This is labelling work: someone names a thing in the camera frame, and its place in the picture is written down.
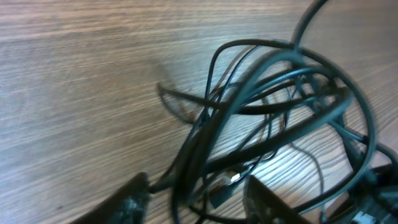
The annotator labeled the thin black USB cable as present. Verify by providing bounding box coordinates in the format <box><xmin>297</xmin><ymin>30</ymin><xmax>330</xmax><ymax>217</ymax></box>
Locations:
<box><xmin>155</xmin><ymin>0</ymin><xmax>398</xmax><ymax>224</ymax></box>

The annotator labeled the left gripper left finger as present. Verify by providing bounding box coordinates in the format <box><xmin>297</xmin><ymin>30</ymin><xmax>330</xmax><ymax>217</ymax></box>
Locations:
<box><xmin>71</xmin><ymin>172</ymin><xmax>150</xmax><ymax>224</ymax></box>

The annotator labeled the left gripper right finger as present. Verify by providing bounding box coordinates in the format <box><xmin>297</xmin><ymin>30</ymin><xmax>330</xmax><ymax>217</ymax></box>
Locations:
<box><xmin>243</xmin><ymin>175</ymin><xmax>310</xmax><ymax>224</ymax></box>

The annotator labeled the thick black USB cable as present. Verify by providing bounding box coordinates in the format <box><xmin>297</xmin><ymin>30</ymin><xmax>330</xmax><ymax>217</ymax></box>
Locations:
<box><xmin>149</xmin><ymin>49</ymin><xmax>377</xmax><ymax>224</ymax></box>

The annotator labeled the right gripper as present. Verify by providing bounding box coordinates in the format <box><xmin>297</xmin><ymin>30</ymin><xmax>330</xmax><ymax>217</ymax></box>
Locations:
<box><xmin>324</xmin><ymin>164</ymin><xmax>397</xmax><ymax>224</ymax></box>

